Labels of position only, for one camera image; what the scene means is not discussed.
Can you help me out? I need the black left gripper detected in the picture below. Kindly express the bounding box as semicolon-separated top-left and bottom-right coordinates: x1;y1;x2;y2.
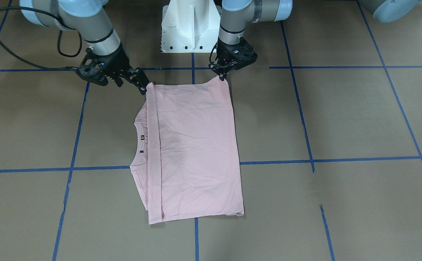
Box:
209;38;258;81

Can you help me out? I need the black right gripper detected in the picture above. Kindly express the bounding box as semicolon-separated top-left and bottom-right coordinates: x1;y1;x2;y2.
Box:
75;46;151;95

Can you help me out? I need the pink Snoopy t-shirt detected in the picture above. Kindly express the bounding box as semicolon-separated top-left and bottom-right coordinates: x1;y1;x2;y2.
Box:
130;76;244;225

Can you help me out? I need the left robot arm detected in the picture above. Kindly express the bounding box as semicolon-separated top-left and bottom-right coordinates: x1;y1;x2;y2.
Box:
209;0;418;81

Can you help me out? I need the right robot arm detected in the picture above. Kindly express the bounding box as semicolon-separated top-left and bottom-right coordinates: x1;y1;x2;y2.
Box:
19;0;150;95

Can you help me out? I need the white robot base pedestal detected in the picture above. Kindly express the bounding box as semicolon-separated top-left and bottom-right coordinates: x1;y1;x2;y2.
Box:
160;0;221;53

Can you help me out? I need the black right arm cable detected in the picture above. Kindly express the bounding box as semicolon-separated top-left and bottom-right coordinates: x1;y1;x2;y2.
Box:
0;7;83;70

